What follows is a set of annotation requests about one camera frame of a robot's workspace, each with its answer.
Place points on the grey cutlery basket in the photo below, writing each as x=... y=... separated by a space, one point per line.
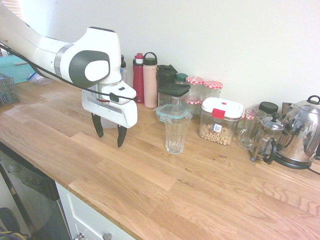
x=7 y=87

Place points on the dark bag with yellow trim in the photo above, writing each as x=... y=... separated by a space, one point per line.
x=8 y=222

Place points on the glass French press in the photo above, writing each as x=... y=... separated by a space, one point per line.
x=267 y=140

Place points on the glass jar red gingham lid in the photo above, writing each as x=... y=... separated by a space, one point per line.
x=212 y=86
x=195 y=82

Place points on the cereal container white lid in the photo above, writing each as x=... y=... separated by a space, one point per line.
x=220 y=117

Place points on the glass jar black lid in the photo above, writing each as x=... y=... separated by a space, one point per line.
x=268 y=107

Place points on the stainless steel electric kettle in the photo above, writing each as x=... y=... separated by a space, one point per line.
x=302 y=135

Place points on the clear ribbed drinking glass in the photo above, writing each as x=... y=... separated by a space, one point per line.
x=176 y=135

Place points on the black shaker bottle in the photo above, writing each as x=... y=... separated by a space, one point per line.
x=164 y=75

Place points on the clear glass mug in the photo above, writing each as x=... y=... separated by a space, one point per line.
x=248 y=132

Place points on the red water bottle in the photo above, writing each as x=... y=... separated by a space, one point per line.
x=138 y=82

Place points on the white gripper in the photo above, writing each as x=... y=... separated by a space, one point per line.
x=110 y=113

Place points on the black dishwasher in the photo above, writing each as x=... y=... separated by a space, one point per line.
x=30 y=195

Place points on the clear plastic zip bag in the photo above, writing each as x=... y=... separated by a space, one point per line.
x=37 y=79

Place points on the pink bottle black cap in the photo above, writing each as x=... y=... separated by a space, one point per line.
x=150 y=85

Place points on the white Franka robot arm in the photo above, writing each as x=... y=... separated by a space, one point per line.
x=37 y=47

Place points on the translucent pitcher blue lid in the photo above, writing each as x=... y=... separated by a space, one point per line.
x=109 y=123

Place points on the glass jar green lid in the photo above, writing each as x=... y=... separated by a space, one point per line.
x=181 y=78

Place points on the small jar red gingham lid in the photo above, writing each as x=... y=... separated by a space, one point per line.
x=193 y=102

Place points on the glass food container teal lid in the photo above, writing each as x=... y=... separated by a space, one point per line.
x=162 y=112

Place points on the black protein powder tub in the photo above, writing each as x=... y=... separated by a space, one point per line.
x=122 y=60

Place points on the teal bread box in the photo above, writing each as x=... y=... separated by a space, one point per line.
x=12 y=70

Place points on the clear square container black lid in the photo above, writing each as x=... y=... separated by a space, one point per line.
x=172 y=91

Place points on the white cabinet drawer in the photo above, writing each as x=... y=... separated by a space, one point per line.
x=85 y=215

